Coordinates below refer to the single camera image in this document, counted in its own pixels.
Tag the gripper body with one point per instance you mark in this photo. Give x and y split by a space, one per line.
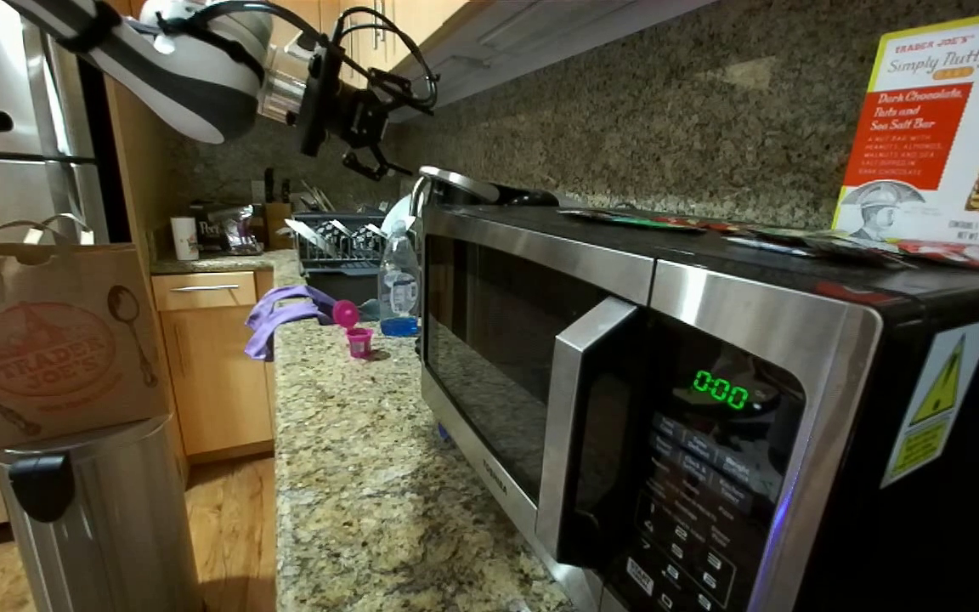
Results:
362 115

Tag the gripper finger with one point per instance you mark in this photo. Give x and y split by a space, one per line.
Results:
394 165
362 168

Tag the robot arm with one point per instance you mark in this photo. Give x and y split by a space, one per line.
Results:
192 81

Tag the pink coffee pod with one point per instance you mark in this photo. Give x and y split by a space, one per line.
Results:
359 340

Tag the white plate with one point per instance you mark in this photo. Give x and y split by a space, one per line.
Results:
396 214

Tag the dark dish rack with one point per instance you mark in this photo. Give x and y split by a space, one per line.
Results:
336 251

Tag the wooden knife block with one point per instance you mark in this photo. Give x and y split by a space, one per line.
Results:
277 225

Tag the clear dish soap bottle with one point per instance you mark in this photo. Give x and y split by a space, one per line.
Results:
399 289

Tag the heap of snack bags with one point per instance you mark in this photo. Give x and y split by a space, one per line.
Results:
230 228

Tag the purple rubber gloves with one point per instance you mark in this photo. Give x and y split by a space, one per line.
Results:
281 319

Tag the white cup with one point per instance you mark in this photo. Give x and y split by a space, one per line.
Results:
184 240

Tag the wooden drawer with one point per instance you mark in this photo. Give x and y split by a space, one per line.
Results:
205 291

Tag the microwave door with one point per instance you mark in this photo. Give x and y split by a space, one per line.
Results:
498 365

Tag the wooden cabinet door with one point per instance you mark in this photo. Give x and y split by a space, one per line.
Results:
217 382

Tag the stainless steel refrigerator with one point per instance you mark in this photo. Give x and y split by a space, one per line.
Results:
5 183

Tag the brown paper bag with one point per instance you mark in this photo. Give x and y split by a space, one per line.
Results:
52 348

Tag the stainless steel microwave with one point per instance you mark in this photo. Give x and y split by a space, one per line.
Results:
710 382

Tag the steel trash can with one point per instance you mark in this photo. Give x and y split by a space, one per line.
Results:
107 518

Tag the snack bar box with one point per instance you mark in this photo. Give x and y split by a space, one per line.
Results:
940 136

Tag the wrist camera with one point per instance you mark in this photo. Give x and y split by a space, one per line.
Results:
317 98

